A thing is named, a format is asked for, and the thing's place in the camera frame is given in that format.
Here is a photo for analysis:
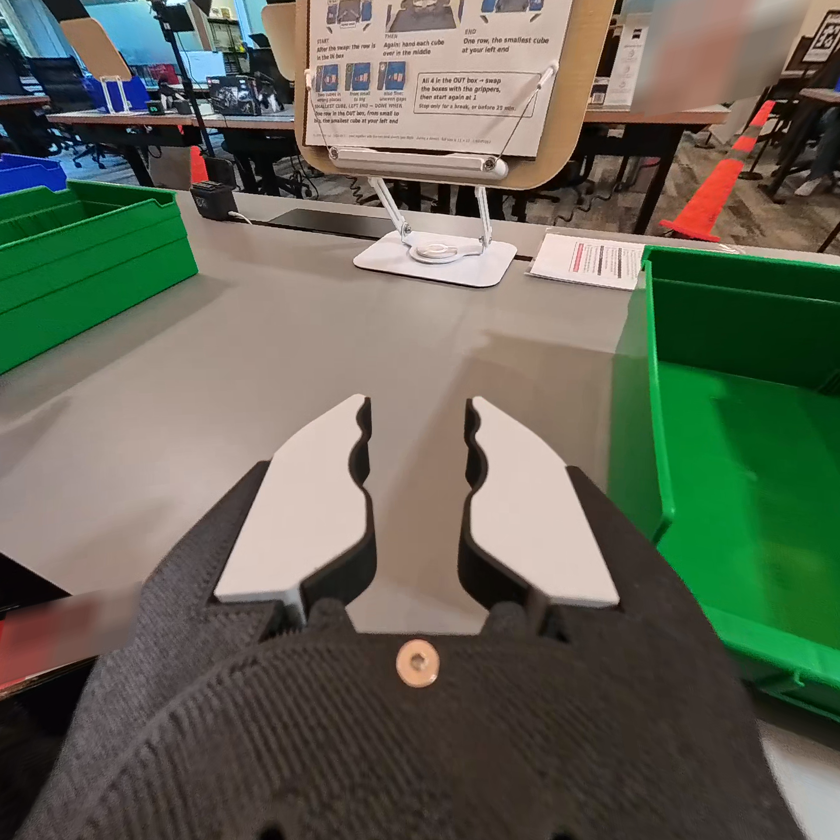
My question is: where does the printed instruction sheet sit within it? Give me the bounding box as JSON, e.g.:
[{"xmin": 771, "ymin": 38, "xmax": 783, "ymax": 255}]
[{"xmin": 305, "ymin": 0, "xmax": 577, "ymax": 158}]

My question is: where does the grey desk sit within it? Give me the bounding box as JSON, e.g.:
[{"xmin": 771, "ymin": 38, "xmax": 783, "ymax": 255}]
[{"xmin": 0, "ymin": 190, "xmax": 840, "ymax": 840}]

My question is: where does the green plastic bin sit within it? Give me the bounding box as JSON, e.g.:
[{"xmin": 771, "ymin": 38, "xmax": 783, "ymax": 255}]
[
  {"xmin": 607, "ymin": 245, "xmax": 840, "ymax": 723},
  {"xmin": 0, "ymin": 180, "xmax": 200, "ymax": 375}
]

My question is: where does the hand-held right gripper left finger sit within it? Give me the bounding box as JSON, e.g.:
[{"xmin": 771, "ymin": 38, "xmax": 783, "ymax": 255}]
[{"xmin": 214, "ymin": 394, "xmax": 378, "ymax": 624}]

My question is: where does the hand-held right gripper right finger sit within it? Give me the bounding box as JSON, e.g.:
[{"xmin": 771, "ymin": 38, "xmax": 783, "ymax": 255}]
[{"xmin": 458, "ymin": 395, "xmax": 620, "ymax": 634}]

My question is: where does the white document stand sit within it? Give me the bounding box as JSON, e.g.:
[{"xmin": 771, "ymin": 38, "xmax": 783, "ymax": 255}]
[{"xmin": 293, "ymin": 0, "xmax": 618, "ymax": 193}]

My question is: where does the blue plastic bin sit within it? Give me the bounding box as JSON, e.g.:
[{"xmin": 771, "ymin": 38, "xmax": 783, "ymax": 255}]
[{"xmin": 0, "ymin": 153, "xmax": 68, "ymax": 196}]

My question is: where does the black white marker sign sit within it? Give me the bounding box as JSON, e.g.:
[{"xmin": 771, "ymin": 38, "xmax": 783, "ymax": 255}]
[{"xmin": 802, "ymin": 7, "xmax": 840, "ymax": 65}]

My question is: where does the large striped orange cone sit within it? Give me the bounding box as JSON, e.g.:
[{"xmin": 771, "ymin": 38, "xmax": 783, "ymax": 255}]
[{"xmin": 658, "ymin": 98, "xmax": 777, "ymax": 244}]

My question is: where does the wooden top table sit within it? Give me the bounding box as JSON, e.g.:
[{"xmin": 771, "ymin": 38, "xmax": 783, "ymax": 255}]
[{"xmin": 581, "ymin": 105, "xmax": 732, "ymax": 234}]

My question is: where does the black charger box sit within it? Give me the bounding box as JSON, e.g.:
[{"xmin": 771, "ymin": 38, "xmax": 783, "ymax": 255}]
[{"xmin": 190, "ymin": 182, "xmax": 237, "ymax": 221}]

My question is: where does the laminated paper sheet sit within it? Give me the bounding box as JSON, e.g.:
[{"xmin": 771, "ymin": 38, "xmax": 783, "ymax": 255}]
[{"xmin": 525, "ymin": 233, "xmax": 647, "ymax": 291}]

